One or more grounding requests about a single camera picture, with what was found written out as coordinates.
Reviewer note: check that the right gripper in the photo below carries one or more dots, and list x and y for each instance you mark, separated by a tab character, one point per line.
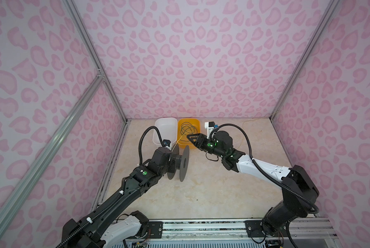
202	139

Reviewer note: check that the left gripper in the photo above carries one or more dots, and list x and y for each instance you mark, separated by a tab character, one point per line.
172	161

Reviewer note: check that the dark grey cable spool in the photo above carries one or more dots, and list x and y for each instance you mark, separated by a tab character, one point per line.
182	162

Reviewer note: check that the white plastic tray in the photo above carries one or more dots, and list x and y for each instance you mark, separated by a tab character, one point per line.
168	129

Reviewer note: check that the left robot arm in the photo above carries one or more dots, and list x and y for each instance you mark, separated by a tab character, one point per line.
88	231

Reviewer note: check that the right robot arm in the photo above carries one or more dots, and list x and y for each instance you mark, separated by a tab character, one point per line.
299	193

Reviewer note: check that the yellow plastic tray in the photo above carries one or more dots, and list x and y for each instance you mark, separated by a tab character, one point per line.
186	126

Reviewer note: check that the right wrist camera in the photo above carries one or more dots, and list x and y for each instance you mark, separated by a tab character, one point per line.
210	127

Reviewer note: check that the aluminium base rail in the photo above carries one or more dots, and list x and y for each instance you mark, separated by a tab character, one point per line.
233	233

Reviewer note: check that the aluminium frame post left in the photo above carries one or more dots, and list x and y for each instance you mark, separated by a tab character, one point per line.
80	26

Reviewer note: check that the aluminium frame post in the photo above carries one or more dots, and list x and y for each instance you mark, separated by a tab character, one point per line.
323	23
80	26

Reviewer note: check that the aluminium diagonal frame bar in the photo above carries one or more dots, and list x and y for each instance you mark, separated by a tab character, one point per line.
22	191

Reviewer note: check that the aluminium frame post right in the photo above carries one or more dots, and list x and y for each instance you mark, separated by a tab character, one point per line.
323	23

